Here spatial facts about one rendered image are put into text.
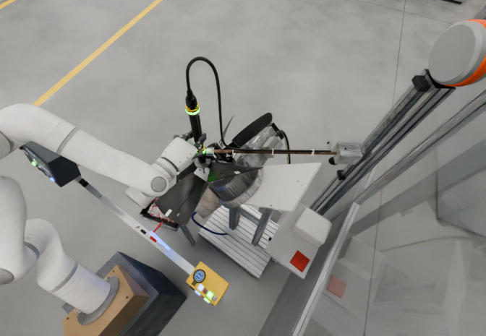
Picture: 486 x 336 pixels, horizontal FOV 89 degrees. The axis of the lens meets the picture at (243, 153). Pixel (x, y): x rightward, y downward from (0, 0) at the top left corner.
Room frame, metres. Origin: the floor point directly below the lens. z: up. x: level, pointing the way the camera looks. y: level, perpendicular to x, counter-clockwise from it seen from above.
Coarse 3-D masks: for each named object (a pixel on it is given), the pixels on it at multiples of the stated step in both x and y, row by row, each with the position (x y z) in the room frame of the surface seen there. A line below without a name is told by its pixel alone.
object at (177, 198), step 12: (192, 180) 0.49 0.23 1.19; (204, 180) 0.49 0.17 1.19; (168, 192) 0.43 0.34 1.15; (180, 192) 0.42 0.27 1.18; (192, 192) 0.43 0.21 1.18; (168, 204) 0.37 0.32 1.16; (180, 204) 0.36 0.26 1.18; (192, 204) 0.37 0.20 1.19; (168, 216) 0.31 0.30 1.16; (180, 216) 0.31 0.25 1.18
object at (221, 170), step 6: (216, 162) 0.54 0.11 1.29; (210, 168) 0.47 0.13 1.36; (216, 168) 0.46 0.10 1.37; (222, 168) 0.46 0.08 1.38; (228, 168) 0.46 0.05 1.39; (234, 168) 0.46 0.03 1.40; (240, 168) 0.46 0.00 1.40; (252, 168) 0.45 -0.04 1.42; (258, 168) 0.45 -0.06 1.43; (210, 174) 0.42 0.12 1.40; (216, 174) 0.42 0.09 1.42; (222, 174) 0.41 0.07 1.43; (228, 174) 0.41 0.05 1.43; (234, 174) 0.41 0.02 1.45; (210, 180) 0.38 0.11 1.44; (216, 180) 0.38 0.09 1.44
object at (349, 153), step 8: (336, 144) 0.62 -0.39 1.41; (344, 144) 0.61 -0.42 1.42; (352, 144) 0.61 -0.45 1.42; (360, 144) 0.61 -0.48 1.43; (344, 152) 0.57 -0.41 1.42; (352, 152) 0.57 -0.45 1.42; (360, 152) 0.57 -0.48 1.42; (336, 160) 0.56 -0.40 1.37; (344, 160) 0.55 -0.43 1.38; (352, 160) 0.56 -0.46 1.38
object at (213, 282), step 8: (200, 264) 0.14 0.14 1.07; (192, 272) 0.10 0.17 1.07; (208, 272) 0.11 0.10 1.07; (192, 280) 0.07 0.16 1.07; (208, 280) 0.08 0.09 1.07; (216, 280) 0.08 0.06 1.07; (224, 280) 0.08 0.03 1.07; (208, 288) 0.05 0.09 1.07; (216, 288) 0.05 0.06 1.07; (224, 288) 0.05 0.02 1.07; (216, 296) 0.02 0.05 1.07; (216, 304) 0.00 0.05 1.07
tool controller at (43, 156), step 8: (32, 144) 0.56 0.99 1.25; (32, 152) 0.52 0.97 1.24; (40, 152) 0.52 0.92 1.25; (48, 152) 0.53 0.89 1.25; (32, 160) 0.54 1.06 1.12; (40, 160) 0.49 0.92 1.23; (48, 160) 0.48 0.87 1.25; (56, 160) 0.50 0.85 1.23; (64, 160) 0.52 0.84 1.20; (48, 168) 0.46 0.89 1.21; (56, 168) 0.47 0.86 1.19; (64, 168) 0.49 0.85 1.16; (72, 168) 0.51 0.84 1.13; (48, 176) 0.47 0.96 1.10; (56, 176) 0.45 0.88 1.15; (64, 176) 0.47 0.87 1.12; (72, 176) 0.49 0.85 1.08; (64, 184) 0.45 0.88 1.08
